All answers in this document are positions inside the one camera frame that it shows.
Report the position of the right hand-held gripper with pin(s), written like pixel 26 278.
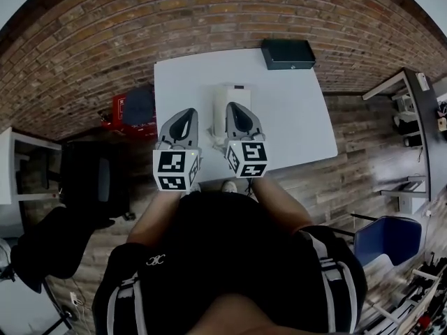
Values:
pixel 251 152

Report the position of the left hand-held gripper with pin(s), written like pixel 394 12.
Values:
pixel 171 162

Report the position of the person's left forearm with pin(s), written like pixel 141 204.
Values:
pixel 153 218

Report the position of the person's right forearm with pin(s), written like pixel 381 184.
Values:
pixel 283 208

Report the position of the white desk telephone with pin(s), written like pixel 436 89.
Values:
pixel 241 94

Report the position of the white table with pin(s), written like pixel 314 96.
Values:
pixel 290 117

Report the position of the person's white shoe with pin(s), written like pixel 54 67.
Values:
pixel 229 187

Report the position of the red fire extinguisher box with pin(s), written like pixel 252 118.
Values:
pixel 117 120

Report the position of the black metal box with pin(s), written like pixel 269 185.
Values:
pixel 288 52

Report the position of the black office chair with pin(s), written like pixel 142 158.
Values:
pixel 91 180

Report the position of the person's black shirt torso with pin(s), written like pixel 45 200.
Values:
pixel 227 250

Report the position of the blue chair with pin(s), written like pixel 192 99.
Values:
pixel 387 239

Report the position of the small white device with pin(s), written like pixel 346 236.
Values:
pixel 422 81

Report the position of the black desk with white legs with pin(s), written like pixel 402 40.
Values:
pixel 431 134

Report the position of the white power strip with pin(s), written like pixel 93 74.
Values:
pixel 75 298

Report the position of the white metal frame rack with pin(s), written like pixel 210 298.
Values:
pixel 408 305

